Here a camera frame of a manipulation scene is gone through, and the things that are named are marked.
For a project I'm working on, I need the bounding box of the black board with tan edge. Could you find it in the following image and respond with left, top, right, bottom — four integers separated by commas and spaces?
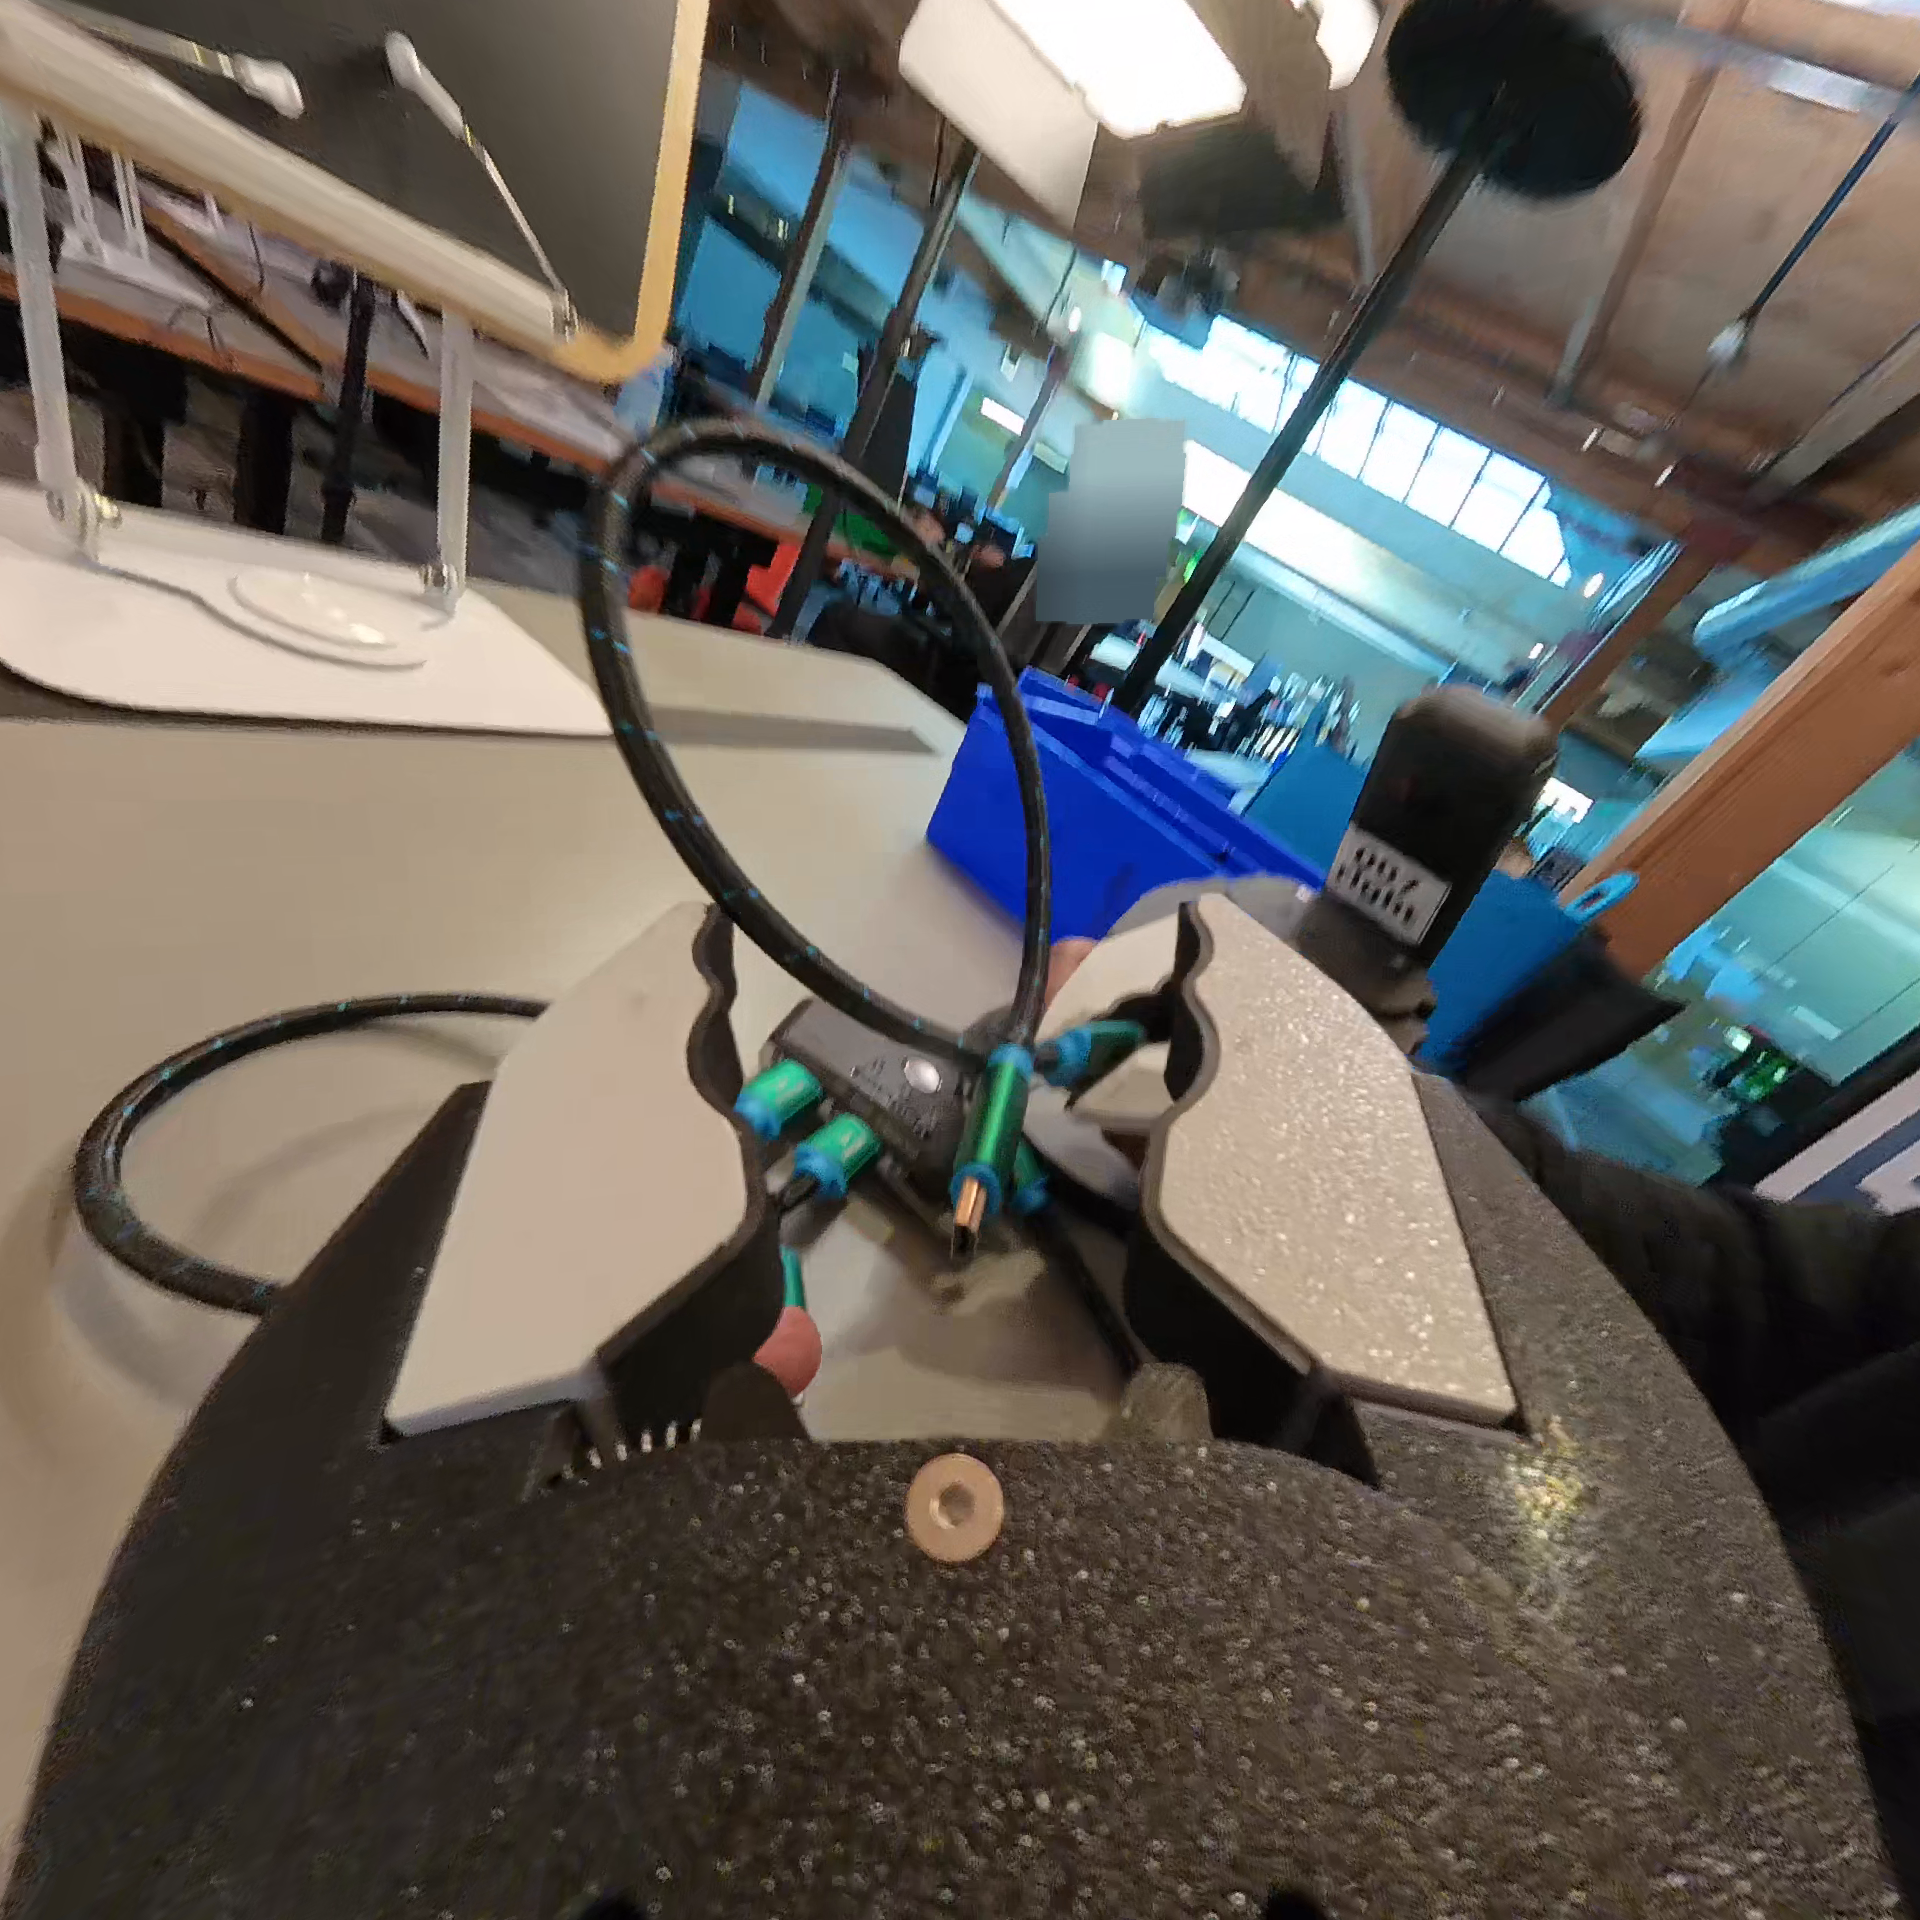
83, 0, 710, 383

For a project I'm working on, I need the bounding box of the blue plastic bin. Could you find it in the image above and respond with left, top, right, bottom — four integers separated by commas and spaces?
927, 667, 1327, 943
1416, 866, 1641, 1059

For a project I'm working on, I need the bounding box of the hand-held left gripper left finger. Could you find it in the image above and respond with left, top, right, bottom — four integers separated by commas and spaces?
382, 901, 788, 1434

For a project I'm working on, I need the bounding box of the grey gooseneck rod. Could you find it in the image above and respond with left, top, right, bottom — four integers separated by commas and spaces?
89, 0, 305, 118
382, 29, 577, 338

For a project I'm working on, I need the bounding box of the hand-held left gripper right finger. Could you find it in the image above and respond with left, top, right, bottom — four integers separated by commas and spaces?
1123, 892, 1521, 1427

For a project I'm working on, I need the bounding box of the black stand with round disc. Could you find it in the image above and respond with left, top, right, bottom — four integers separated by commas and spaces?
1123, 0, 1643, 712

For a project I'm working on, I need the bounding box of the wooden post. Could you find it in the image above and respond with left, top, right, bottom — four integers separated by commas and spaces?
1558, 547, 1920, 970

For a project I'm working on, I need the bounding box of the white frame stand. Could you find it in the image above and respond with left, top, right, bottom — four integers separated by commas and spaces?
0, 15, 584, 669

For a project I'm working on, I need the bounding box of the white mat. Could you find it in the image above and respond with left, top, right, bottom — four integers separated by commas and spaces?
0, 486, 619, 741

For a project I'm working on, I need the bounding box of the black switch box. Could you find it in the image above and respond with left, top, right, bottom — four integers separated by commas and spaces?
760, 996, 1081, 1248

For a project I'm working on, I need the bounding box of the person's right forearm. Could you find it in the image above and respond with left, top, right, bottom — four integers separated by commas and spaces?
1476, 1078, 1920, 1771

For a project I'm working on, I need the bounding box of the ceiling light panel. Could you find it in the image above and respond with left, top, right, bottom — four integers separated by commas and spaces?
895, 0, 1251, 139

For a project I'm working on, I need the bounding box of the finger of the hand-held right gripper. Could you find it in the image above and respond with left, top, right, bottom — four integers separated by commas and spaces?
1100, 888, 1204, 1024
1068, 1039, 1179, 1135

